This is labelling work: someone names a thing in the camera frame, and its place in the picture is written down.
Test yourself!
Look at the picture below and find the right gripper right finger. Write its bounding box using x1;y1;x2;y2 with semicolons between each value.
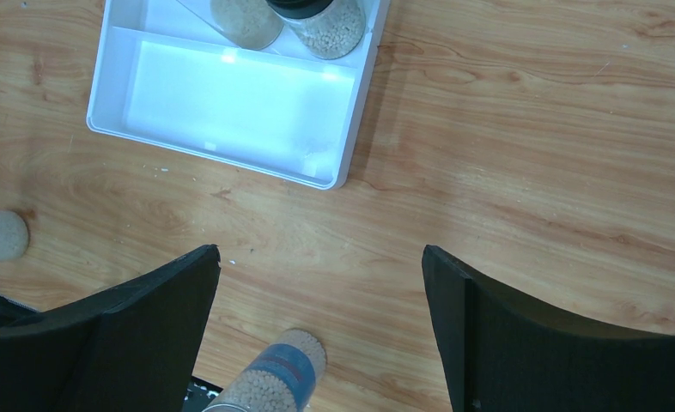
422;245;675;411

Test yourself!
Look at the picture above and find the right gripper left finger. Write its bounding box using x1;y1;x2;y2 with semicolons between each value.
0;245;221;411

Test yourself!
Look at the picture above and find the silver lid peppercorn bottle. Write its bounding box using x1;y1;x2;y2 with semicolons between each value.
205;329;326;412

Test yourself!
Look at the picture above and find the white divided tray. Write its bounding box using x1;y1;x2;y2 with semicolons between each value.
86;1;389;190

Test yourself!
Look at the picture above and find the silver lid shaker jar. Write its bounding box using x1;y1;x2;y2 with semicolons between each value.
178;0;284;50

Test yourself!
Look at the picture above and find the black cap white pepper bottle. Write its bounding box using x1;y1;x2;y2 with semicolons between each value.
266;0;367;60

